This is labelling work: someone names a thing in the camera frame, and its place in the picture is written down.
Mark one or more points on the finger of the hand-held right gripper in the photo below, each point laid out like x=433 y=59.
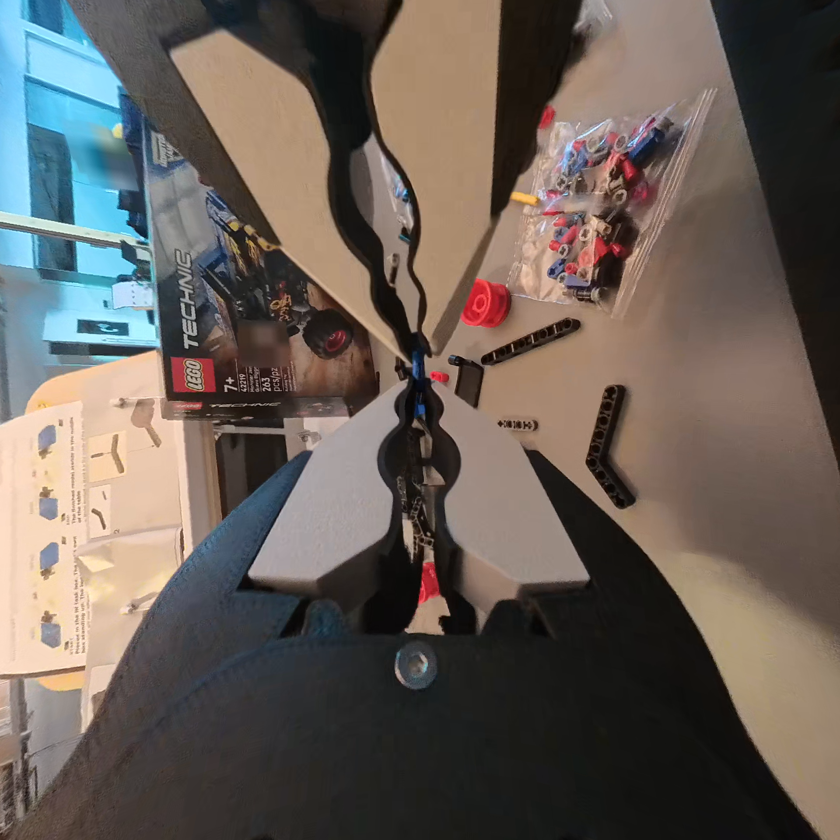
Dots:
x=446 y=131
x=262 y=131

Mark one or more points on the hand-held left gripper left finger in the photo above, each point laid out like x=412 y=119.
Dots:
x=315 y=525

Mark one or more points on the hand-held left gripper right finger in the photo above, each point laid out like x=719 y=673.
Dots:
x=512 y=525

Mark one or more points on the clear bag of small pins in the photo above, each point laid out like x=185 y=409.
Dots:
x=604 y=197

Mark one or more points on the grey desk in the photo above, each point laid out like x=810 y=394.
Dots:
x=689 y=328

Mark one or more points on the red round stud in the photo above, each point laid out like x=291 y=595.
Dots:
x=546 y=117

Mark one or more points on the short grey beam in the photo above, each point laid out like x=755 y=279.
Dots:
x=517 y=424

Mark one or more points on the yellow axle rod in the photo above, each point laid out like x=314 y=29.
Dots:
x=525 y=197

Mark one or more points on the large black angled beam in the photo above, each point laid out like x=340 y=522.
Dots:
x=607 y=459

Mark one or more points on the black panel piece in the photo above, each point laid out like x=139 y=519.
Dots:
x=467 y=384

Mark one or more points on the toy truck set box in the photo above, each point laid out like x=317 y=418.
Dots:
x=210 y=295

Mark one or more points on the red wheel hub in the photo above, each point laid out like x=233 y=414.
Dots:
x=485 y=302

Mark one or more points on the long black straight beam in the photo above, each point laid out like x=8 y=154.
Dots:
x=531 y=341

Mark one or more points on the white book holder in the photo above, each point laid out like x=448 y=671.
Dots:
x=144 y=374

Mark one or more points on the open instruction booklet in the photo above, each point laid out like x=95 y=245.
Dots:
x=59 y=525

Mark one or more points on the dark perforated mat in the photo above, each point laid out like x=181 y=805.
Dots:
x=800 y=197

